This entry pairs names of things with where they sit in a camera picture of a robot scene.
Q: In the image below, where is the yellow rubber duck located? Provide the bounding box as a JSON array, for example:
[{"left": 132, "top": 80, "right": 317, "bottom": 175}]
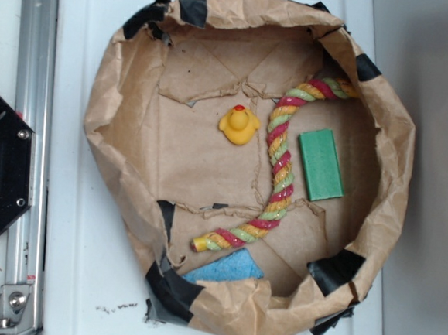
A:
[{"left": 219, "top": 105, "right": 261, "bottom": 145}]

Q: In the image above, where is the brown paper bag bin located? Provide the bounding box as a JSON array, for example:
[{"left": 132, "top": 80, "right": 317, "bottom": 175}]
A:
[{"left": 84, "top": 0, "right": 415, "bottom": 335}]

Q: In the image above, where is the green rectangular block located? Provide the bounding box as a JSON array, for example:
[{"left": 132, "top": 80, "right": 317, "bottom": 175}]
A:
[{"left": 298, "top": 128, "right": 344, "bottom": 201}]

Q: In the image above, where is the blue sponge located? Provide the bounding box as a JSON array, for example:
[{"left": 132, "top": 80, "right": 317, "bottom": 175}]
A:
[{"left": 183, "top": 249, "right": 265, "bottom": 283}]

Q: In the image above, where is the multicolour twisted rope toy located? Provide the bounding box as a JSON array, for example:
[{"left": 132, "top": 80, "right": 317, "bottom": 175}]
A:
[{"left": 190, "top": 77, "right": 359, "bottom": 252}]

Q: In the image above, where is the aluminium extrusion rail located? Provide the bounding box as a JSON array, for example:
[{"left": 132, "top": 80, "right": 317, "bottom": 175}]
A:
[{"left": 0, "top": 0, "right": 59, "bottom": 335}]

